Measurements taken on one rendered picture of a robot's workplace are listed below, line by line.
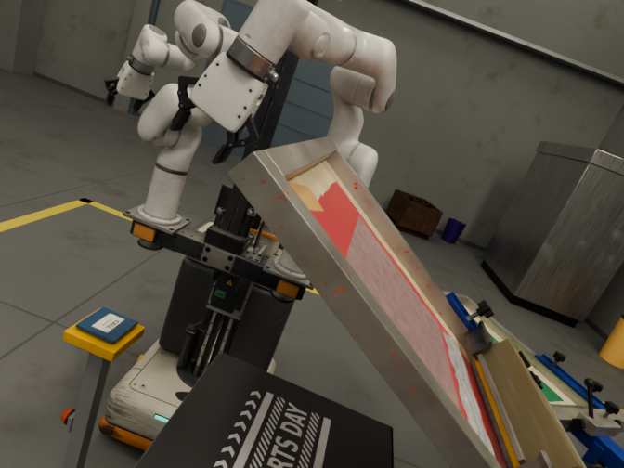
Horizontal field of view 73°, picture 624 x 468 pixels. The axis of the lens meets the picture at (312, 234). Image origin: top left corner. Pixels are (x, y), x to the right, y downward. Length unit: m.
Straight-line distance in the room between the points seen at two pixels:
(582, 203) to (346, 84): 5.48
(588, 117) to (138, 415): 8.78
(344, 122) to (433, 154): 7.53
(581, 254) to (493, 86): 3.71
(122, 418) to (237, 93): 1.58
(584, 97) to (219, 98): 8.87
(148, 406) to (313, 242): 1.60
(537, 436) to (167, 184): 1.05
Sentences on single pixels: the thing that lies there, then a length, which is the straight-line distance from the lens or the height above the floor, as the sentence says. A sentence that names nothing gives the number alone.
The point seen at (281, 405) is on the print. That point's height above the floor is 0.95.
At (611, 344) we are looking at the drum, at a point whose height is 0.21.
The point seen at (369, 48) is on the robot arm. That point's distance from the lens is 0.99.
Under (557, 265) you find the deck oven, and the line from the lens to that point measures 6.49.
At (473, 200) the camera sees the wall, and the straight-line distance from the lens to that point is 8.93.
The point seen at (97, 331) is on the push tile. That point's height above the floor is 0.97.
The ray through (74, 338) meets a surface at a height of 0.95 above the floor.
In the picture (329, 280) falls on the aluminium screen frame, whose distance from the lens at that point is 0.45.
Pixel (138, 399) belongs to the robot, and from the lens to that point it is 1.97.
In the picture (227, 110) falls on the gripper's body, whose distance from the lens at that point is 0.73.
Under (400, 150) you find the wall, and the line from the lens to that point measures 8.55.
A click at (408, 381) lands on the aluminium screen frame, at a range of 0.49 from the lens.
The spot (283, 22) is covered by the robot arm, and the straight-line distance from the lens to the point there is 0.71.
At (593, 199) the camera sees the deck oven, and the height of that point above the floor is 1.69.
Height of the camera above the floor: 1.63
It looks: 17 degrees down
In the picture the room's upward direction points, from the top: 21 degrees clockwise
